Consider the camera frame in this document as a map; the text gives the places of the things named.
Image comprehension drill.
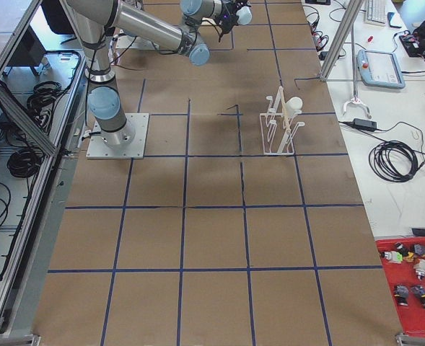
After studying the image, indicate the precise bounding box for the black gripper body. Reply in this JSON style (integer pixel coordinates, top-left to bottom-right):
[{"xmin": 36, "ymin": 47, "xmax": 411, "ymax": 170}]
[{"xmin": 217, "ymin": 1, "xmax": 250, "ymax": 35}]

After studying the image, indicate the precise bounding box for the light blue ikea cup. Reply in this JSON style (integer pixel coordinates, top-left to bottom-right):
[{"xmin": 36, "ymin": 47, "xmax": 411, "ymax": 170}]
[{"xmin": 236, "ymin": 6, "xmax": 253, "ymax": 25}]

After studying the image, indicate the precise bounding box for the white ikea cup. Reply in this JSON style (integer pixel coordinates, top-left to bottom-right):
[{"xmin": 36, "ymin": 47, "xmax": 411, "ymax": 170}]
[{"xmin": 284, "ymin": 97, "xmax": 303, "ymax": 118}]

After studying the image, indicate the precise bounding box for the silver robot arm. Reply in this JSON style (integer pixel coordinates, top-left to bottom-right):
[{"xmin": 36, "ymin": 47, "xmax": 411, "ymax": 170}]
[{"xmin": 66, "ymin": 1, "xmax": 252, "ymax": 148}]

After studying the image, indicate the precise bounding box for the white keyboard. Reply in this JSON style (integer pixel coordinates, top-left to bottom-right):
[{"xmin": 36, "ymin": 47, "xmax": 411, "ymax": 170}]
[{"xmin": 364, "ymin": 0, "xmax": 387, "ymax": 26}]

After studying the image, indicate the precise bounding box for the white grabber tool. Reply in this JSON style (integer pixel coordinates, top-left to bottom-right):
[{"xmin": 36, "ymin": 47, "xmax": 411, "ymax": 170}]
[{"xmin": 342, "ymin": 26, "xmax": 372, "ymax": 119}]

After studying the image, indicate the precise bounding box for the teach pendant tablet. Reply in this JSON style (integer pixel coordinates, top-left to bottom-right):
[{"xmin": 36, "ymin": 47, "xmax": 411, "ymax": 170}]
[{"xmin": 356, "ymin": 49, "xmax": 406, "ymax": 89}]

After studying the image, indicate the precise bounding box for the black power adapter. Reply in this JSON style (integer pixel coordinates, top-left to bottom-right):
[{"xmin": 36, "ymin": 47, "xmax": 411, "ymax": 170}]
[{"xmin": 352, "ymin": 118, "xmax": 377, "ymax": 132}]

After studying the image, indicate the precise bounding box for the red parts tray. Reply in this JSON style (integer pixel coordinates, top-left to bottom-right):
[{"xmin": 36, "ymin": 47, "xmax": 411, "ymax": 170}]
[{"xmin": 376, "ymin": 237, "xmax": 425, "ymax": 337}]

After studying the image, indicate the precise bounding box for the white wire cup rack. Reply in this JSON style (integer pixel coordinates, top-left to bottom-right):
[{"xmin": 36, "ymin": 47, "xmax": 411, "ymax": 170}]
[{"xmin": 259, "ymin": 86, "xmax": 305, "ymax": 156}]

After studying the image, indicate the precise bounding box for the aluminium frame post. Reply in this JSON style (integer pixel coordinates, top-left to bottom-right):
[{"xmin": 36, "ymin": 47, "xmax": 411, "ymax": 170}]
[{"xmin": 318, "ymin": 0, "xmax": 363, "ymax": 81}]

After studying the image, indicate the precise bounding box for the coiled black cable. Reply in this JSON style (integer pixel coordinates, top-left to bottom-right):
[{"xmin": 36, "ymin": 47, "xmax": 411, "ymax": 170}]
[{"xmin": 369, "ymin": 140, "xmax": 421, "ymax": 182}]

